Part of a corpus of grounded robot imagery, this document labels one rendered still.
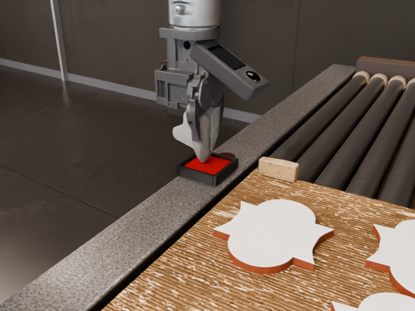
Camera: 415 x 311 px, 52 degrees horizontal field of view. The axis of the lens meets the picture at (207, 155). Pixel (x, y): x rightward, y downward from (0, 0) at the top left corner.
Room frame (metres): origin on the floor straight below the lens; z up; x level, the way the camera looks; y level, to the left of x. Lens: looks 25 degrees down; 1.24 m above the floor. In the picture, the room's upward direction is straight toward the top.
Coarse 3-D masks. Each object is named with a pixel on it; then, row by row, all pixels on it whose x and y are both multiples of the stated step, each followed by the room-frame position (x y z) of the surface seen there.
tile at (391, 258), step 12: (372, 228) 0.43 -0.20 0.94; (384, 228) 0.42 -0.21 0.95; (396, 228) 0.42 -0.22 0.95; (408, 228) 0.42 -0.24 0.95; (384, 240) 0.39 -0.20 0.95; (396, 240) 0.39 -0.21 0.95; (408, 240) 0.39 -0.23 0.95; (384, 252) 0.37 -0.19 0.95; (396, 252) 0.37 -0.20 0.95; (408, 252) 0.37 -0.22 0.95; (372, 264) 0.36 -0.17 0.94; (384, 264) 0.35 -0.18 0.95; (396, 264) 0.35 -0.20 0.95; (408, 264) 0.35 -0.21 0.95; (396, 276) 0.33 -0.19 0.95; (408, 276) 0.33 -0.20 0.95; (396, 288) 0.33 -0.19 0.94; (408, 288) 0.32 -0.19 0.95
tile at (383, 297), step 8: (376, 296) 0.31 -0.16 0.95; (384, 296) 0.31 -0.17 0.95; (392, 296) 0.31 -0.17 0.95; (400, 296) 0.31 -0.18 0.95; (408, 296) 0.31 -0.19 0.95; (336, 304) 0.30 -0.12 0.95; (360, 304) 0.30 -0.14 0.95; (368, 304) 0.30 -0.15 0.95; (376, 304) 0.30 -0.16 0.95; (384, 304) 0.30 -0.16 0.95; (392, 304) 0.30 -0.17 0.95; (400, 304) 0.30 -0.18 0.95; (408, 304) 0.30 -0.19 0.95
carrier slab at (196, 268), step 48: (240, 192) 0.52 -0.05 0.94; (288, 192) 0.52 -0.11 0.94; (336, 192) 0.52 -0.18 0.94; (192, 240) 0.41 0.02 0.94; (336, 240) 0.41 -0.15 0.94; (144, 288) 0.33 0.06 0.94; (192, 288) 0.33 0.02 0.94; (240, 288) 0.33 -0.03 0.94; (288, 288) 0.33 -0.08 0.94; (336, 288) 0.33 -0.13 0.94; (384, 288) 0.33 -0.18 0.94
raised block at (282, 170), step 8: (264, 160) 0.57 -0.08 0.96; (272, 160) 0.57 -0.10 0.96; (280, 160) 0.56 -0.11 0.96; (264, 168) 0.57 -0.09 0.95; (272, 168) 0.56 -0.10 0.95; (280, 168) 0.55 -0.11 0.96; (288, 168) 0.55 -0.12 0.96; (296, 168) 0.54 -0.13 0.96; (272, 176) 0.56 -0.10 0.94; (280, 176) 0.55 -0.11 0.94; (288, 176) 0.55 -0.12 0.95; (296, 176) 0.55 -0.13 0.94
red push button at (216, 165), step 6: (210, 156) 0.65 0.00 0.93; (192, 162) 0.63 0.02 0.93; (198, 162) 0.63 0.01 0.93; (204, 162) 0.63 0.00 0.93; (210, 162) 0.63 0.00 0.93; (216, 162) 0.63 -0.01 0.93; (222, 162) 0.63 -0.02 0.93; (228, 162) 0.63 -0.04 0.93; (198, 168) 0.60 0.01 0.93; (204, 168) 0.60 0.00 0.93; (210, 168) 0.60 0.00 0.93; (216, 168) 0.60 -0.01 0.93
